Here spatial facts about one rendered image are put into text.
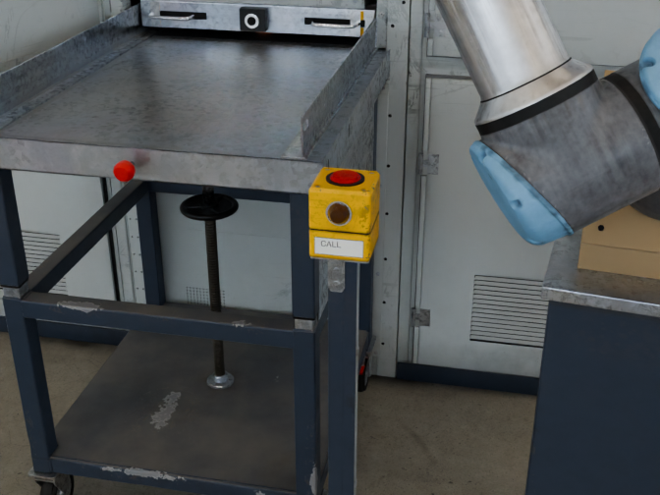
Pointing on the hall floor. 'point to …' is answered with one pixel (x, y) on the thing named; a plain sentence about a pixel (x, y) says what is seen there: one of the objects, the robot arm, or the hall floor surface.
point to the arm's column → (597, 405)
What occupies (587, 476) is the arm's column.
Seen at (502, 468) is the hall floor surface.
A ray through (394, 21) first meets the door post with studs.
